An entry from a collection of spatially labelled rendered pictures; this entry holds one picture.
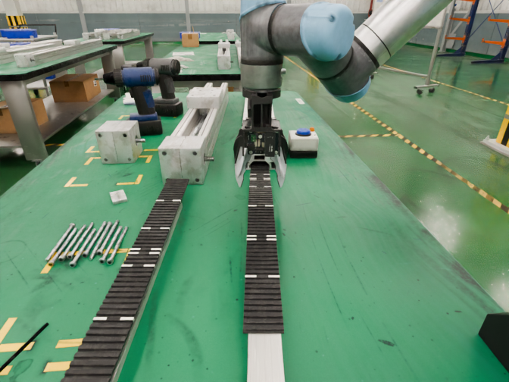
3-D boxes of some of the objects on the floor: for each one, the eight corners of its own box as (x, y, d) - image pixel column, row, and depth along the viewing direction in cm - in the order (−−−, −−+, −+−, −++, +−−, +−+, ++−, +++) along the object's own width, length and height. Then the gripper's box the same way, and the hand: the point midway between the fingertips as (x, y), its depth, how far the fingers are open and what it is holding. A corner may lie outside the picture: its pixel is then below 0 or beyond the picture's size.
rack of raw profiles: (435, 56, 1017) (455, -30, 914) (463, 55, 1024) (486, -30, 920) (519, 73, 727) (564, -50, 624) (558, 73, 734) (608, -49, 630)
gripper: (220, 94, 56) (225, 201, 66) (304, 94, 56) (296, 201, 66) (224, 84, 64) (228, 182, 74) (298, 84, 64) (291, 183, 74)
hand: (260, 180), depth 72 cm, fingers open, 8 cm apart
